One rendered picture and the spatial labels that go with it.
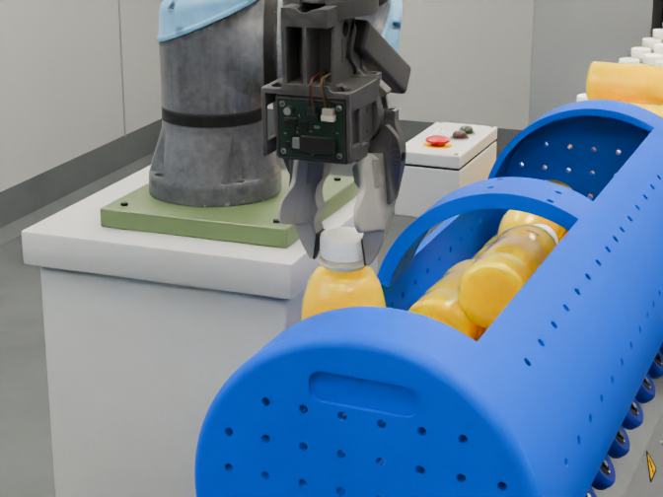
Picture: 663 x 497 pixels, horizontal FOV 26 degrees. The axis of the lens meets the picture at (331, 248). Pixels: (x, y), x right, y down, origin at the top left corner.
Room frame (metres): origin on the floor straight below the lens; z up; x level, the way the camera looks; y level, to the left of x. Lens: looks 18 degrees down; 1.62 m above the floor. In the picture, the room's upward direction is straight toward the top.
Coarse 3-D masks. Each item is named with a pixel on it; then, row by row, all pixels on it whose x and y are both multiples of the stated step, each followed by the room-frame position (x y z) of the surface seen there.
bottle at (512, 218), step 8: (560, 184) 1.72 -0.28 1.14; (504, 216) 1.62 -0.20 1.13; (512, 216) 1.60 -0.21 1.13; (520, 216) 1.60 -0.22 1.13; (528, 216) 1.60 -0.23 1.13; (536, 216) 1.60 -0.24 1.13; (504, 224) 1.60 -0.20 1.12; (512, 224) 1.59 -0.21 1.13; (520, 224) 1.59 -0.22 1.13; (528, 224) 1.59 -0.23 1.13; (544, 224) 1.60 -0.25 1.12; (552, 224) 1.61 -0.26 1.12; (560, 232) 1.64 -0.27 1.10
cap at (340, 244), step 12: (336, 228) 1.10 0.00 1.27; (348, 228) 1.10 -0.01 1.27; (324, 240) 1.08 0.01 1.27; (336, 240) 1.07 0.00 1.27; (348, 240) 1.07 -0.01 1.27; (360, 240) 1.07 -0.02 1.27; (324, 252) 1.08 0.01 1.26; (336, 252) 1.07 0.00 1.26; (348, 252) 1.07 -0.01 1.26; (360, 252) 1.07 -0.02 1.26
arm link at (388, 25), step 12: (384, 0) 1.55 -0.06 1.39; (396, 0) 1.56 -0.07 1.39; (384, 12) 1.55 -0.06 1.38; (396, 12) 1.55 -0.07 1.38; (372, 24) 1.53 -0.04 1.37; (384, 24) 1.54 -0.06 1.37; (396, 24) 1.54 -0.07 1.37; (276, 36) 1.53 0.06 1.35; (384, 36) 1.53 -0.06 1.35; (396, 36) 1.53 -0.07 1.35; (276, 48) 1.53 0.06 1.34; (396, 48) 1.53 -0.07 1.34
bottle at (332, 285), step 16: (320, 256) 1.09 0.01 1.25; (320, 272) 1.08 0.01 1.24; (336, 272) 1.07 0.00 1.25; (352, 272) 1.07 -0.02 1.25; (368, 272) 1.08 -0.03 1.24; (320, 288) 1.07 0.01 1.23; (336, 288) 1.06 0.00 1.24; (352, 288) 1.06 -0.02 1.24; (368, 288) 1.07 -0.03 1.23; (304, 304) 1.08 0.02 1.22; (320, 304) 1.06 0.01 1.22; (336, 304) 1.06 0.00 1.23; (352, 304) 1.06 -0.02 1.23; (368, 304) 1.06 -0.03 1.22; (384, 304) 1.08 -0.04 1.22
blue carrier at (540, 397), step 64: (576, 128) 1.78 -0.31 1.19; (640, 128) 1.75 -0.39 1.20; (512, 192) 1.34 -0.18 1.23; (576, 192) 1.38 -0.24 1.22; (640, 192) 1.47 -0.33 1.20; (448, 256) 1.61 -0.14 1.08; (576, 256) 1.23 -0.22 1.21; (640, 256) 1.34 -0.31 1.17; (320, 320) 1.02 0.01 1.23; (384, 320) 1.00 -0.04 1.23; (512, 320) 1.06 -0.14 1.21; (576, 320) 1.13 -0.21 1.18; (640, 320) 1.27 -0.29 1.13; (256, 384) 0.99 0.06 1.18; (320, 384) 0.98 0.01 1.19; (384, 384) 0.96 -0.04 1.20; (448, 384) 0.94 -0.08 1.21; (512, 384) 0.97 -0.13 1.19; (576, 384) 1.06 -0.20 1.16; (640, 384) 1.28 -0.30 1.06; (256, 448) 1.00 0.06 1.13; (320, 448) 0.98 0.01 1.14; (384, 448) 0.96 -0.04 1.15; (448, 448) 0.94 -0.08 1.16; (512, 448) 0.92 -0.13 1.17; (576, 448) 1.01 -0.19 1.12
